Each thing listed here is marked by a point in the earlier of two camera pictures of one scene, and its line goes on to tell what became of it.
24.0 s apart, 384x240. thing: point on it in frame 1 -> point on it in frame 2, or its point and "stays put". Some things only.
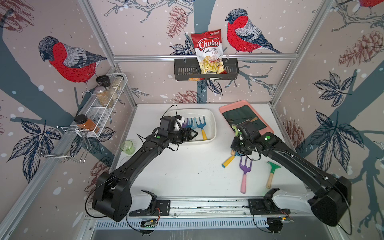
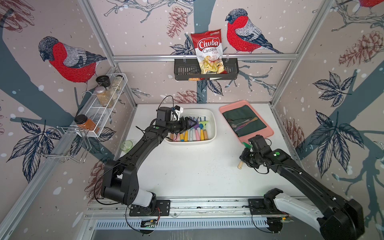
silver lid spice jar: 103,96 stays put
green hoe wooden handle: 235,130 -> 205,131
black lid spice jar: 103,80 stays put
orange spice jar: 84,123 stays put
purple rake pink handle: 245,168 -> 197,135
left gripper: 189,136 -> 186,123
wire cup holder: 68,145 stays put
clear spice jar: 117,82 stays put
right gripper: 233,145 -> 242,157
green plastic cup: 128,147 stays put
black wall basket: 188,69 stays put
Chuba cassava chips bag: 209,48 stays put
